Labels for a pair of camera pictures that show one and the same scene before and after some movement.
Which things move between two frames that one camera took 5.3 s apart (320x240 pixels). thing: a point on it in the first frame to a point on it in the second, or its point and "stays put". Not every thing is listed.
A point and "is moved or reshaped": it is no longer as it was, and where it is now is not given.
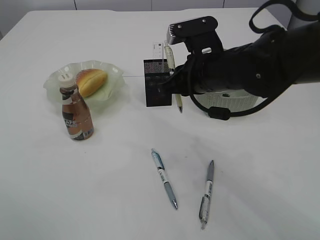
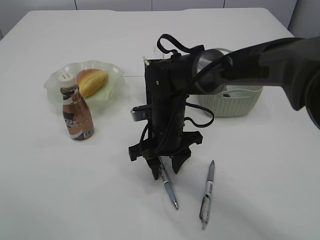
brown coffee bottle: (76, 117) stays put
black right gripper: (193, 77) to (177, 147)
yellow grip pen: (172, 67) is moved or reshaped
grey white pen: (204, 210) stays put
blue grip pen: (160, 164) stays put
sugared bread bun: (90, 81) stays put
